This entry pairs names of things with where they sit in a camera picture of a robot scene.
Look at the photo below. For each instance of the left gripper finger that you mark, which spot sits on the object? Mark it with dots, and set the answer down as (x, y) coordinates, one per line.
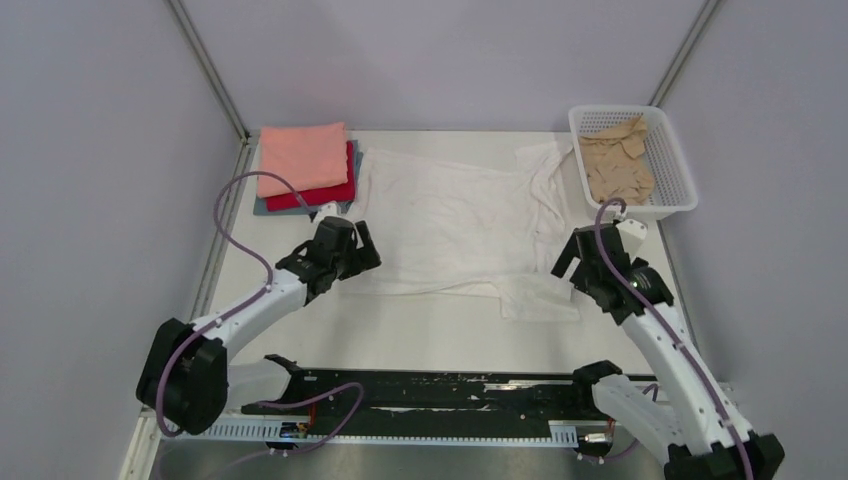
(350, 266)
(369, 258)

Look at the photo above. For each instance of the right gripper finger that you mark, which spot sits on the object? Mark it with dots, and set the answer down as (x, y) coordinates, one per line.
(568, 260)
(581, 275)

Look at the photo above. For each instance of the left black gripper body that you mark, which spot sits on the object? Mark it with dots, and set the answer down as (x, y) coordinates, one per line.
(352, 251)

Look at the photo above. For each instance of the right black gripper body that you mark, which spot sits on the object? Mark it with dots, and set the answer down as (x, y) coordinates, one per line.
(633, 262)

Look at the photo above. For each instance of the white t-shirt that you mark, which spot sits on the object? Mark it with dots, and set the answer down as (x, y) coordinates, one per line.
(442, 226)

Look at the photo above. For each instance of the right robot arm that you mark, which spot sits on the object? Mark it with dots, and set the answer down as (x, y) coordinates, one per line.
(702, 435)

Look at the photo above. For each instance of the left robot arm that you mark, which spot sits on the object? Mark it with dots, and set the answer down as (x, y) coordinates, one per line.
(189, 378)

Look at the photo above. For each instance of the folded red t-shirt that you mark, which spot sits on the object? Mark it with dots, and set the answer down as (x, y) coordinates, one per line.
(318, 196)

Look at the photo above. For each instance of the folded teal t-shirt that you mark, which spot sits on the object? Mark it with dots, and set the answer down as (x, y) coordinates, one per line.
(260, 210)

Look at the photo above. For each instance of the beige t-shirt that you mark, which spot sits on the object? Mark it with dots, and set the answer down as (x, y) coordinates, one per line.
(615, 165)

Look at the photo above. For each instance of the folded salmon pink t-shirt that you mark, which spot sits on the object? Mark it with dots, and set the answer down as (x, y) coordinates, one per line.
(307, 158)

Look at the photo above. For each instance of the white plastic laundry basket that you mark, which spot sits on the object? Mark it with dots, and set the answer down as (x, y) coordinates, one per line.
(674, 187)

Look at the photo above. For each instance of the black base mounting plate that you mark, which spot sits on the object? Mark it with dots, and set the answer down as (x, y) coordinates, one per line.
(438, 403)

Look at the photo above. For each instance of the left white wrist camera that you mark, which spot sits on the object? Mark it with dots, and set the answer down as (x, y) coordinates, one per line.
(327, 210)

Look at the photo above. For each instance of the white slotted cable duct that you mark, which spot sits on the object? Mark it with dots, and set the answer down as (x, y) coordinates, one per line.
(555, 435)

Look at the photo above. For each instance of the left aluminium frame post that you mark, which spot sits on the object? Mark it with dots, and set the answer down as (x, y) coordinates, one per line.
(195, 43)

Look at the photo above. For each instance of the aluminium frame post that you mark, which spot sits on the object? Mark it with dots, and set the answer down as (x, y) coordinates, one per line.
(695, 33)
(195, 43)

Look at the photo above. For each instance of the right aluminium frame post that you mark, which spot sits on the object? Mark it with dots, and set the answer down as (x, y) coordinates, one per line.
(695, 33)

